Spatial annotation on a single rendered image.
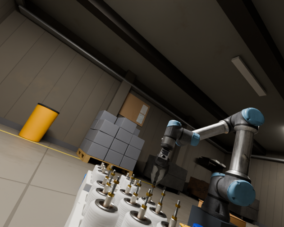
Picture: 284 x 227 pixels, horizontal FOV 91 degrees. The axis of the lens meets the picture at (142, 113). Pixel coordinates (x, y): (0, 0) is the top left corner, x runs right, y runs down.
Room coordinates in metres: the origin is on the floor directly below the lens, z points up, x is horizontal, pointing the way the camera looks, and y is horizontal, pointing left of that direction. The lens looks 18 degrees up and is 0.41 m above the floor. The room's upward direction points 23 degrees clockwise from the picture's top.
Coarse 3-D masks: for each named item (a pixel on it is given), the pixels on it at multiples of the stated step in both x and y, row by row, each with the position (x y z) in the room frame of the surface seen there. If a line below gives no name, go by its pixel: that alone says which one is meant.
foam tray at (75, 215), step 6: (84, 192) 0.77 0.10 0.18; (78, 198) 0.70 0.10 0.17; (84, 198) 0.70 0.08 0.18; (78, 204) 0.62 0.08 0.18; (84, 204) 0.65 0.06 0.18; (72, 210) 0.74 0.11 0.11; (78, 210) 0.58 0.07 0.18; (72, 216) 0.53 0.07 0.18; (78, 216) 0.54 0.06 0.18; (66, 222) 0.73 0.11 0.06; (72, 222) 0.50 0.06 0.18; (78, 222) 0.51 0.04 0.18
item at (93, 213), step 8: (88, 208) 0.48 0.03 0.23; (96, 208) 0.46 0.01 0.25; (88, 216) 0.47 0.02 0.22; (96, 216) 0.45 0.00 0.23; (104, 216) 0.45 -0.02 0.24; (112, 216) 0.46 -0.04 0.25; (88, 224) 0.46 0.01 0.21; (96, 224) 0.45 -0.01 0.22; (104, 224) 0.45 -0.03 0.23; (112, 224) 0.47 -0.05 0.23
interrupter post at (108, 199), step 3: (108, 195) 0.49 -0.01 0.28; (105, 198) 0.50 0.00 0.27; (108, 198) 0.49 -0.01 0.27; (111, 198) 0.49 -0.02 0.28; (105, 201) 0.49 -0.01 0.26; (108, 201) 0.49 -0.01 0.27; (111, 201) 0.49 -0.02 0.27; (105, 204) 0.49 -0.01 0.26; (108, 204) 0.49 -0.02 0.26; (108, 207) 0.49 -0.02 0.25
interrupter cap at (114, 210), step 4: (96, 200) 0.50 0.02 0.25; (100, 200) 0.51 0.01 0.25; (104, 200) 0.53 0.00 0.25; (96, 204) 0.47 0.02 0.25; (100, 204) 0.48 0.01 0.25; (112, 204) 0.52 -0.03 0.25; (100, 208) 0.46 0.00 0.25; (104, 208) 0.47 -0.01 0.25; (108, 208) 0.49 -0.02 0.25; (112, 208) 0.49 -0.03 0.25; (116, 208) 0.50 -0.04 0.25; (112, 212) 0.47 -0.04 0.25; (116, 212) 0.48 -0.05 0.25
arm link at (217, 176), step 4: (212, 176) 0.88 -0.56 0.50; (216, 176) 0.85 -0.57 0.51; (220, 176) 0.84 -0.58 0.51; (212, 180) 0.88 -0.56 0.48; (216, 180) 0.84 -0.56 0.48; (212, 184) 0.87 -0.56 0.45; (216, 184) 0.82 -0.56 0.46; (212, 188) 0.86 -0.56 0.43; (216, 188) 0.82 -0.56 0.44; (208, 192) 0.89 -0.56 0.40; (212, 192) 0.86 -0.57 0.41; (216, 192) 0.84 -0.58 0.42; (220, 196) 0.82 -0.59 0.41
